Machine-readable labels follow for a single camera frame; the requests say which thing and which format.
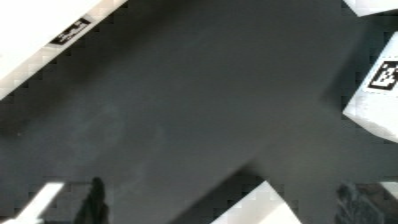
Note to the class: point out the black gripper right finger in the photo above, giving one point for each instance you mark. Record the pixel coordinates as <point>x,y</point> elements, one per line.
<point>366,203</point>

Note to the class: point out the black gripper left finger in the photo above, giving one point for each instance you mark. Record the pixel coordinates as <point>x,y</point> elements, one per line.
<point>65,203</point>

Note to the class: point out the white square table top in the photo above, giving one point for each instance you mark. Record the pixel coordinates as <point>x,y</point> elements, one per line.
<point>40,26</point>

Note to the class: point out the white obstacle fence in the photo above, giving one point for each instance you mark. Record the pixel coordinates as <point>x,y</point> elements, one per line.
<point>259,209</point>

